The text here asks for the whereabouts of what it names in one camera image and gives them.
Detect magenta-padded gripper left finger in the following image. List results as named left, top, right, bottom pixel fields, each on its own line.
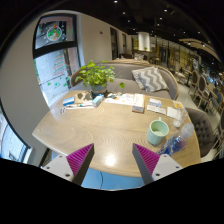
left=41, top=143, right=95, bottom=186

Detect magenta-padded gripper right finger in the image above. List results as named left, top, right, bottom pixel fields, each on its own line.
left=132, top=143, right=184, bottom=185

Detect clear blue-labelled drink bottle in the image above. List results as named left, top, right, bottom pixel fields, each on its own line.
left=157, top=122, right=195, bottom=158

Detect mint green mug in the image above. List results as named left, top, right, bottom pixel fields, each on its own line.
left=146, top=116, right=170, bottom=147

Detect clear plastic cup with straw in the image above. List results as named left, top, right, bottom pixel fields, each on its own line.
left=172, top=108, right=188, bottom=129

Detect flat blue white box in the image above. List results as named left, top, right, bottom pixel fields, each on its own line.
left=148, top=97, right=163, bottom=108

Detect white tissue box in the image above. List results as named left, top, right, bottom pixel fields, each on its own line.
left=131, top=93, right=146, bottom=114

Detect grey tufted armchair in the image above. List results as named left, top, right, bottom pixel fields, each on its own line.
left=184, top=107, right=218, bottom=159

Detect small blue white box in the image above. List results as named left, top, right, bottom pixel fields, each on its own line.
left=91, top=94, right=105, bottom=108

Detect white leaflets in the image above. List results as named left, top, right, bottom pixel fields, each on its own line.
left=105, top=92, right=135, bottom=106

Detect grey curved sofa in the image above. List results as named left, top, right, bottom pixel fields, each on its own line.
left=69, top=61, right=181, bottom=100

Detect grey white chevron cushion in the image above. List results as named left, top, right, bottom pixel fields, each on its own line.
left=131, top=66, right=170, bottom=93

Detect green potted plant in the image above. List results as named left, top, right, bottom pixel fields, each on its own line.
left=74, top=59, right=126, bottom=95

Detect group of dining chairs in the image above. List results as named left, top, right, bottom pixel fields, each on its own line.
left=188, top=68, right=224, bottom=116

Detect colourful window poster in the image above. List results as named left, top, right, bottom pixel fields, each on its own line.
left=34, top=14, right=78, bottom=51

